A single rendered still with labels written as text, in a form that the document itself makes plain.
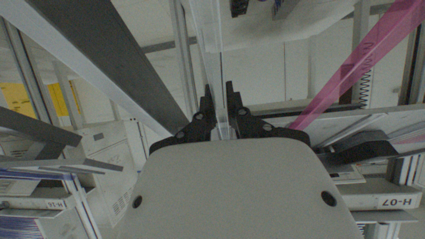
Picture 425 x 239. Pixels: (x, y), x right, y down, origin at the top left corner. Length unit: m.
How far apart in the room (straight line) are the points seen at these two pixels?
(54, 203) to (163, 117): 0.94
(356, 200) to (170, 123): 0.68
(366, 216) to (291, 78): 1.71
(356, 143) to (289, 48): 1.90
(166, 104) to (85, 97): 2.99
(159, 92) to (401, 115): 0.35
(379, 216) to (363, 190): 0.08
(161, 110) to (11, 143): 1.40
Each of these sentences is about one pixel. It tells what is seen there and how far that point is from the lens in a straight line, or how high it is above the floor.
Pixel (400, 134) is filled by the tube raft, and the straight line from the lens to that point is 0.41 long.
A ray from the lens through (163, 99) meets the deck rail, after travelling 0.18.
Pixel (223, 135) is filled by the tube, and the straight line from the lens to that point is 0.19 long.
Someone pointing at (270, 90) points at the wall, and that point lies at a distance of 1.98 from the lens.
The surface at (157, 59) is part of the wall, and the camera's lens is 2.22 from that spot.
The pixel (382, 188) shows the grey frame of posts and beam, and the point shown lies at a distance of 0.77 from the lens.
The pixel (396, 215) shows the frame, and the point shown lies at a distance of 0.79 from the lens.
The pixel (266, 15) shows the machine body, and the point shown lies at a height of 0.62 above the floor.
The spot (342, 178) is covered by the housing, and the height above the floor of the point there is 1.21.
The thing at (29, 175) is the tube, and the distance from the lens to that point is 0.40.
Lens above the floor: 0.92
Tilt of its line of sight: 10 degrees up
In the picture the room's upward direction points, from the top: 173 degrees clockwise
